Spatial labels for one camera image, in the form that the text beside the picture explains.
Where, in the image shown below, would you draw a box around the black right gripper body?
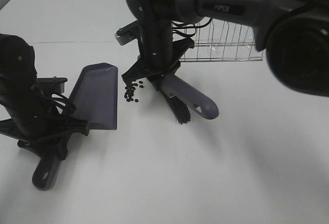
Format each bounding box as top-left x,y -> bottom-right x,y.
137,38 -> 194,78

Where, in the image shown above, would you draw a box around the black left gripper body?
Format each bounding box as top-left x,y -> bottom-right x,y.
1,114 -> 73,155

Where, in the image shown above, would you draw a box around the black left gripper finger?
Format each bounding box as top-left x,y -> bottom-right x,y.
42,136 -> 68,160
64,118 -> 90,136

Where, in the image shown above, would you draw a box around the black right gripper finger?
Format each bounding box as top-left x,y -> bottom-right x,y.
147,64 -> 180,91
122,59 -> 159,84

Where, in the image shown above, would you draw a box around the pile of coffee beans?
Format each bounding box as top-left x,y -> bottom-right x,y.
124,80 -> 144,103

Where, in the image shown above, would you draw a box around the grey plastic dustpan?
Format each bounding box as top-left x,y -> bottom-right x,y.
32,63 -> 118,191

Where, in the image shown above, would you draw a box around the grey hand brush black bristles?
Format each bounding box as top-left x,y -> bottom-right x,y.
159,74 -> 219,124

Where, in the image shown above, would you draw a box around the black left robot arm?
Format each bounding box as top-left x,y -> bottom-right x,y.
1,34 -> 89,160

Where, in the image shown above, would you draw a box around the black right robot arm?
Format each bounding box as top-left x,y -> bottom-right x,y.
122,0 -> 328,96

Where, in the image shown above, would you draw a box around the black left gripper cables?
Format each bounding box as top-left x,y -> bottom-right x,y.
46,92 -> 78,119

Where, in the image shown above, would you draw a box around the metal wire dish rack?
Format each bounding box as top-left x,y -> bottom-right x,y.
173,18 -> 264,63

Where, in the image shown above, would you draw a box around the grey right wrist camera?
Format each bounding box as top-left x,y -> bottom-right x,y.
115,21 -> 140,46

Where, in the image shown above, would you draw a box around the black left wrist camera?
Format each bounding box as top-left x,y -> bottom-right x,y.
37,76 -> 68,95

